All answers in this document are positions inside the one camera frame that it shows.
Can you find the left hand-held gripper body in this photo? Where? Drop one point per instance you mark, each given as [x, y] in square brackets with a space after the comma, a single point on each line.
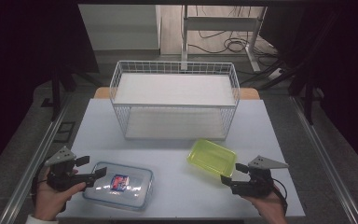
[60, 179]

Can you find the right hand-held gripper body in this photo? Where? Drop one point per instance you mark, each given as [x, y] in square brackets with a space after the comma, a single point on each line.
[258, 186]

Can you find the green plastic food container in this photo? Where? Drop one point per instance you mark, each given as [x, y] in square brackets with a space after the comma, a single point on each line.
[213, 158]

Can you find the clear lidded food container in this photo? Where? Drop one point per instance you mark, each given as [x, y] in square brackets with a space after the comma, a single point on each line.
[121, 193]

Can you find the person's left hand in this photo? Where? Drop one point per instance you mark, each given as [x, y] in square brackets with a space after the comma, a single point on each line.
[49, 202]

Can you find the person's right hand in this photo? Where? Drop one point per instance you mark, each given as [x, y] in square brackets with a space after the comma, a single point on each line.
[272, 211]

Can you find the black floor plate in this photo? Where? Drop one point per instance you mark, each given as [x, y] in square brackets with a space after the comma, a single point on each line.
[64, 132]

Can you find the wooden table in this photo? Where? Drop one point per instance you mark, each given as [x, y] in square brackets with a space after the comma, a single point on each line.
[101, 92]

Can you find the black metal stand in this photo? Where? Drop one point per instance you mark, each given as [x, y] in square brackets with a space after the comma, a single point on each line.
[307, 99]
[56, 90]

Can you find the white power strip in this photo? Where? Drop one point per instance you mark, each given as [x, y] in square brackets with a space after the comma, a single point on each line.
[276, 73]

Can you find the dark curtain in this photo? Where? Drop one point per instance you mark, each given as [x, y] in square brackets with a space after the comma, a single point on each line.
[18, 62]
[338, 68]

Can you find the white cabinet panel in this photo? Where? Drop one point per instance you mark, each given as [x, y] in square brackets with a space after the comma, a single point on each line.
[121, 28]

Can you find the aluminium floor rail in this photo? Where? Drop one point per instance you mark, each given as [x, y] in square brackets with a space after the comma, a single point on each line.
[326, 158]
[34, 161]

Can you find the white metal desk frame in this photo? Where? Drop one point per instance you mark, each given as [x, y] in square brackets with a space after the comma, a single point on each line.
[220, 24]

